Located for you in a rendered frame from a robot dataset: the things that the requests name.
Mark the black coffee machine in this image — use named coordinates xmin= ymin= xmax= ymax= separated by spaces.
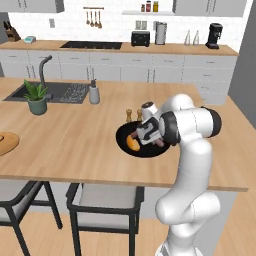
xmin=204 ymin=22 xmax=224 ymax=50

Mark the white wall shelf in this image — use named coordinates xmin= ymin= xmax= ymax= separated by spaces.
xmin=121 ymin=9 xmax=176 ymax=17

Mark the grey soap dispenser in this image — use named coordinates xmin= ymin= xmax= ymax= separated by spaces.
xmin=88 ymin=78 xmax=101 ymax=106

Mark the rail with hanging utensils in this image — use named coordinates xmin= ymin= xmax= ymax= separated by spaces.
xmin=82 ymin=6 xmax=105 ymax=30

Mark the teal sponge holder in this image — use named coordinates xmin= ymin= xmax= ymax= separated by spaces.
xmin=23 ymin=35 xmax=37 ymax=45

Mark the black toaster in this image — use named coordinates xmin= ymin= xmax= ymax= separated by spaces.
xmin=130 ymin=30 xmax=151 ymax=48

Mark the clear glass bottle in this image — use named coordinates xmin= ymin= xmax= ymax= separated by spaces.
xmin=192 ymin=29 xmax=200 ymax=47
xmin=184 ymin=29 xmax=192 ymax=47

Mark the white base cupboard run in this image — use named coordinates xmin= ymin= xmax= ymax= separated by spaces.
xmin=0 ymin=49 xmax=238 ymax=106

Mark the wooden plate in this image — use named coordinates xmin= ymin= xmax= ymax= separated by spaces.
xmin=0 ymin=131 xmax=21 ymax=157

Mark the green plant in pot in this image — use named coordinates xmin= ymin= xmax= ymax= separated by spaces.
xmin=23 ymin=79 xmax=50 ymax=117

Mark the wooden knife block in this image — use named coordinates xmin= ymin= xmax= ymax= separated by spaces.
xmin=2 ymin=20 xmax=22 ymax=43

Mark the white wall cupboard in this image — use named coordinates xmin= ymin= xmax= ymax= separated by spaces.
xmin=0 ymin=0 xmax=65 ymax=14
xmin=172 ymin=0 xmax=248 ymax=18

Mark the grey tap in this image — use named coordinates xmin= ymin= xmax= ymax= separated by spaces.
xmin=38 ymin=55 xmax=54 ymax=100

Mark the orange bun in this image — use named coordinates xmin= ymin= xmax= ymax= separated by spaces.
xmin=126 ymin=134 xmax=141 ymax=152

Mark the black hob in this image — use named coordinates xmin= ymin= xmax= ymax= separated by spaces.
xmin=59 ymin=40 xmax=123 ymax=51

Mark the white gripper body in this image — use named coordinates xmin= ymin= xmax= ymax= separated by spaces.
xmin=137 ymin=129 xmax=162 ymax=146

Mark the dark grey sink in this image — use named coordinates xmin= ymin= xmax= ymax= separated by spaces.
xmin=2 ymin=81 xmax=91 ymax=105

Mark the black stool with grey seat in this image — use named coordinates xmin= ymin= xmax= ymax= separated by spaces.
xmin=65 ymin=182 xmax=146 ymax=256
xmin=0 ymin=180 xmax=64 ymax=256

